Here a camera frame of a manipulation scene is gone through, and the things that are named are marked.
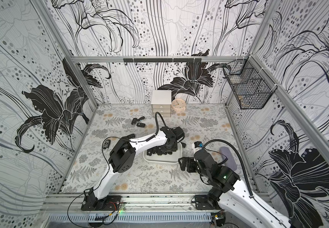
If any white storage tray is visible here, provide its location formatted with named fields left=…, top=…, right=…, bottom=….
left=143, top=142, right=182, bottom=165

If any black key with buttons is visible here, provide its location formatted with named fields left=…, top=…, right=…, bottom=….
left=126, top=134, right=136, bottom=139

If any silver black BMW key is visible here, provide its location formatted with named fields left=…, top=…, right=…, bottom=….
left=102, top=139, right=111, bottom=150

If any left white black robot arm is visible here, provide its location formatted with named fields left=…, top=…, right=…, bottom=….
left=85, top=126, right=184, bottom=202

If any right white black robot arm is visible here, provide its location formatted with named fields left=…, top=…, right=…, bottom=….
left=178, top=149, right=294, bottom=228

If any black flip key upper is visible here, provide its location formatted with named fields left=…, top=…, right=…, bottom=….
left=131, top=118, right=138, bottom=125

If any purple glasses case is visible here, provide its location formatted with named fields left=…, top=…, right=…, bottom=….
left=220, top=147, right=237, bottom=171

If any pink round alarm clock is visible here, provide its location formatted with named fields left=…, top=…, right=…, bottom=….
left=171, top=98, right=186, bottom=113

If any white mini drawer cabinet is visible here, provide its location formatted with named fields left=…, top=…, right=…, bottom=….
left=151, top=90, right=172, bottom=117

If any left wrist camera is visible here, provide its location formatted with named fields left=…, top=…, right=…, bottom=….
left=172, top=127, right=185, bottom=140

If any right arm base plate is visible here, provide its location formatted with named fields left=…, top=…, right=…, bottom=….
left=191, top=194, right=220, bottom=211

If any black wire wall basket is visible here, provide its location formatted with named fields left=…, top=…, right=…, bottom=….
left=222, top=57, right=274, bottom=110

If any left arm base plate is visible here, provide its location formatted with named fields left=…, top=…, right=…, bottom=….
left=81, top=195, right=122, bottom=211

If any white cable duct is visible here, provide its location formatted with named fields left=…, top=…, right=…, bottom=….
left=48, top=212, right=212, bottom=223

